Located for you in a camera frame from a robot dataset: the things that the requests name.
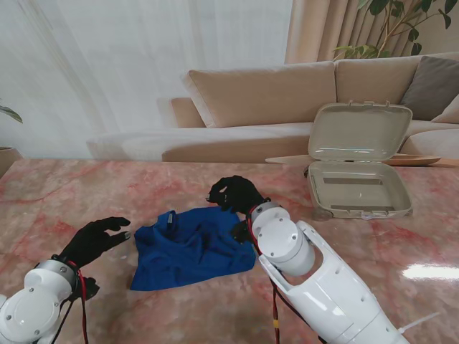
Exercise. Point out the tall green leafy plant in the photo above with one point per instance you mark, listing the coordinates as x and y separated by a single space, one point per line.
358 52

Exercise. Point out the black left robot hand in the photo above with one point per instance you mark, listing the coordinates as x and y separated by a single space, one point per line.
91 240

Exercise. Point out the blue shirt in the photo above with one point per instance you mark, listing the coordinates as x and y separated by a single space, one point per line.
179 258

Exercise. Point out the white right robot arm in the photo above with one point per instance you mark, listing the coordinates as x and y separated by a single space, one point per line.
312 286

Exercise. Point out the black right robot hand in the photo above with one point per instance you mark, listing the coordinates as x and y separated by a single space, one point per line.
244 195

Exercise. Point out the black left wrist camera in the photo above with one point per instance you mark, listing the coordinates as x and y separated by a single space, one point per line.
89 286

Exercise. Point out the beige sofa cushion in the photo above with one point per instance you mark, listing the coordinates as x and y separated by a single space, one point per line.
450 114

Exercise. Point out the grey sofa cushion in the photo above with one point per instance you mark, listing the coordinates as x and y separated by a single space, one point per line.
434 86

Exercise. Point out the beige drape curtain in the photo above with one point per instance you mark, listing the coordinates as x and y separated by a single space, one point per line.
312 32

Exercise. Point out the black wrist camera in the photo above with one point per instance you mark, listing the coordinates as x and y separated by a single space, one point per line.
242 231
89 286

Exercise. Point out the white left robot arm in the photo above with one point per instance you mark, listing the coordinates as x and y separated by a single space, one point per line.
32 308

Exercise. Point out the open beige hard suitcase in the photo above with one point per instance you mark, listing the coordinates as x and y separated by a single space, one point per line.
358 132

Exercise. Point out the oval wooden tray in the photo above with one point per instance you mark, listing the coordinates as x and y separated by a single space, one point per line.
412 160

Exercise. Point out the white sheer curtain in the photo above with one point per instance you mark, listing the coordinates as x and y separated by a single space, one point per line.
107 71

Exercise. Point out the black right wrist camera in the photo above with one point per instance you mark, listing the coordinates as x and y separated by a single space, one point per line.
242 231

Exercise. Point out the small green plant leaf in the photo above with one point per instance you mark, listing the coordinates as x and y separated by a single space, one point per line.
12 114

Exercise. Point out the beige sectional sofa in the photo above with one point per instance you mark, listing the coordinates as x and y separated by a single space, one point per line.
261 96

